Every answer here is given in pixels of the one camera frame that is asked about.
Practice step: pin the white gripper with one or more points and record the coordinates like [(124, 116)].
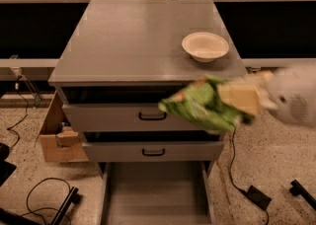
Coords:
[(291, 96)]

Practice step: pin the green rice chip bag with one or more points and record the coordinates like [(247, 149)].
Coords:
[(200, 104)]

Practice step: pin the grey drawer cabinet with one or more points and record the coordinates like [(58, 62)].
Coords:
[(137, 28)]

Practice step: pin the grey bottom drawer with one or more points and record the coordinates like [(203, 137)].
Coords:
[(156, 193)]

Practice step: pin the grey drawer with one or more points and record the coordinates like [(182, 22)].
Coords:
[(153, 151), (156, 193), (126, 117)]

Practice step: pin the grey middle drawer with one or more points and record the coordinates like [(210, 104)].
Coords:
[(153, 151)]

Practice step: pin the grey top drawer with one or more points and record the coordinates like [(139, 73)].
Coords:
[(126, 117)]

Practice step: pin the white paper bowl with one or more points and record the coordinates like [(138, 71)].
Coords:
[(205, 47)]

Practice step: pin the black power adapter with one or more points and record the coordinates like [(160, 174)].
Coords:
[(258, 197)]

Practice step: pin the black stand leg right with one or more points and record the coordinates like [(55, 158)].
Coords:
[(298, 189)]

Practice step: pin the black stand leg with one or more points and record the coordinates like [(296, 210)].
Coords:
[(298, 189), (72, 198)]

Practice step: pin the cardboard box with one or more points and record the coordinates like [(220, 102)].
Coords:
[(58, 141)]

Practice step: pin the black stand leg left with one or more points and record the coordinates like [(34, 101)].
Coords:
[(72, 198)]

